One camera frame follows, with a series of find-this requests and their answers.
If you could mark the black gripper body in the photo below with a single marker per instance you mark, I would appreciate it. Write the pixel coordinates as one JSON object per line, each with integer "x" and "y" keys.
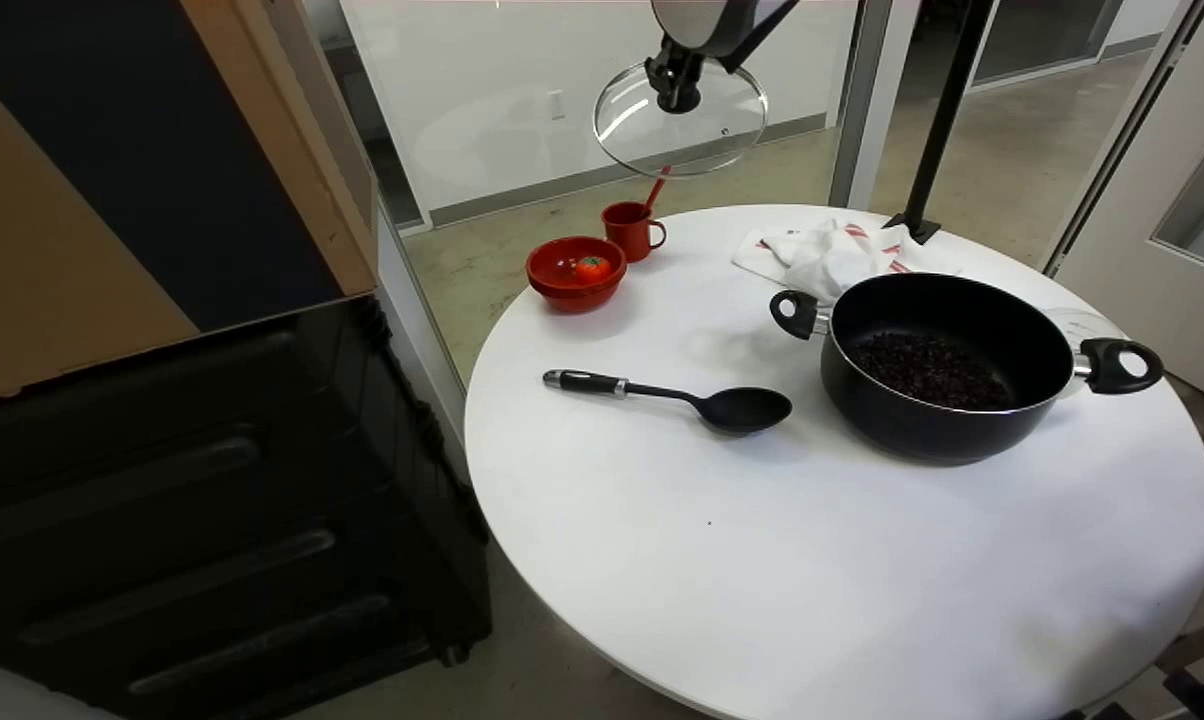
{"x": 682, "y": 67}

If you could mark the glass lid with black knob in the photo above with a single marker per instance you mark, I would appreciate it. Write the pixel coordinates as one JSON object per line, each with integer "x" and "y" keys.
{"x": 704, "y": 134}

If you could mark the black plastic serving spoon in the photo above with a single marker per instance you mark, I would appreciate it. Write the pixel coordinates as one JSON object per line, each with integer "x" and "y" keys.
{"x": 746, "y": 411}

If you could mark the red plastic spoon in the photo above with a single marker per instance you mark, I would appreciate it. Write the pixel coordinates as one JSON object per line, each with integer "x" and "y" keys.
{"x": 656, "y": 194}

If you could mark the red cup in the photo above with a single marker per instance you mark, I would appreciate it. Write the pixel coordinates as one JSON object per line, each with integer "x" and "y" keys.
{"x": 627, "y": 232}

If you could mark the red bowl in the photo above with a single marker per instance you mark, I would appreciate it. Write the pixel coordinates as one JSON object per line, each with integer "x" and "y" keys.
{"x": 577, "y": 289}

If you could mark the dark brown beans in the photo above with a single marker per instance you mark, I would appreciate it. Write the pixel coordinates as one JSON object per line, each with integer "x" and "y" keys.
{"x": 932, "y": 366}

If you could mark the white door with window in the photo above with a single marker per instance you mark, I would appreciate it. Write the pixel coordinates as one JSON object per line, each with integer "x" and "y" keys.
{"x": 1160, "y": 312}

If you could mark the black drawer cabinet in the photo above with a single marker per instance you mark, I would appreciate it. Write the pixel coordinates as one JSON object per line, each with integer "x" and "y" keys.
{"x": 225, "y": 533}

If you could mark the grey door frame post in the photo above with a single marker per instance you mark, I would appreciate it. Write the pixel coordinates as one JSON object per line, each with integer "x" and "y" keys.
{"x": 875, "y": 92}

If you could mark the black camera stand pole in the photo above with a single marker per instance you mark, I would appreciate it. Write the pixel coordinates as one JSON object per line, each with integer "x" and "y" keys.
{"x": 947, "y": 120}

